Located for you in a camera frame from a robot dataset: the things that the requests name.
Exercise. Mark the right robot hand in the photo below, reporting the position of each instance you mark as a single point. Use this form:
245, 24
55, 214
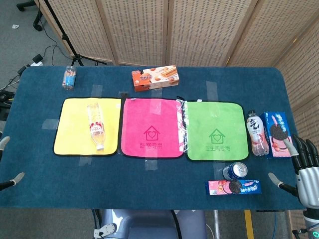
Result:
309, 181

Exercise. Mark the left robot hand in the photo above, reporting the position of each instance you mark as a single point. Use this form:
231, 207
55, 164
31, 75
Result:
5, 142

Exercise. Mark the clear plastic water bottle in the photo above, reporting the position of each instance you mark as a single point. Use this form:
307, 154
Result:
96, 124

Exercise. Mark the white drink bottle black cap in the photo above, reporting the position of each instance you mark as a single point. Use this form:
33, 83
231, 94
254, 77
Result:
256, 134

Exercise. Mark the tall blue Oreo box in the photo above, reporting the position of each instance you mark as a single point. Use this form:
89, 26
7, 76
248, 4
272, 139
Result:
276, 124

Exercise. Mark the yellow cloth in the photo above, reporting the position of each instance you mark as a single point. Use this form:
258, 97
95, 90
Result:
72, 129

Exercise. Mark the yellow floor tape strip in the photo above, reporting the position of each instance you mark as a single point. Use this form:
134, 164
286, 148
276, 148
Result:
249, 224

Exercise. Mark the blue soda can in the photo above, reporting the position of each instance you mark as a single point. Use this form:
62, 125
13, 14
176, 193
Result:
234, 171

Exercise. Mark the white power strip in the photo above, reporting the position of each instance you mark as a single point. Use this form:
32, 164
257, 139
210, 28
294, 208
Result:
37, 59

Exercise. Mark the long flat blue Oreo box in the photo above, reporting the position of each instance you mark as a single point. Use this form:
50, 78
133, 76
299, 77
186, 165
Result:
219, 188

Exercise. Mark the clear snack jar blue label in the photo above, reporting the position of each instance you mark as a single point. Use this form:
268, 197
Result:
69, 78

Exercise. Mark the green cloth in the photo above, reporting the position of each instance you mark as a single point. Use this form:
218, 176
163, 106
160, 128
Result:
216, 117

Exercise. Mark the black tripod stand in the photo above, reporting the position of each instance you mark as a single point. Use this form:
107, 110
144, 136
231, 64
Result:
67, 39

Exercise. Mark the black office chair base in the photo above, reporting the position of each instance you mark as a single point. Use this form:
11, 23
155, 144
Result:
37, 20

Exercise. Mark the blue felt table cover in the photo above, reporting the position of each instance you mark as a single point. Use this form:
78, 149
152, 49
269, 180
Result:
124, 184

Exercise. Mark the crumpled clear tape strip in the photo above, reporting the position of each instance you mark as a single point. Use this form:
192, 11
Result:
182, 124

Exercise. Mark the pink cloth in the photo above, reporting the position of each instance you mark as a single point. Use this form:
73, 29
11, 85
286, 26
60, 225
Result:
149, 117

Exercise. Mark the orange biscuit box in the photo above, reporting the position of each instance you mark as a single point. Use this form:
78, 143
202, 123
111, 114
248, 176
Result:
154, 79

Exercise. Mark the grey robot torso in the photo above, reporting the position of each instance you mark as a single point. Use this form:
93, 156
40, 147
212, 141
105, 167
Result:
149, 224

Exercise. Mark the wicker folding screen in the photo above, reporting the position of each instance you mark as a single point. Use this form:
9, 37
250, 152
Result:
199, 30

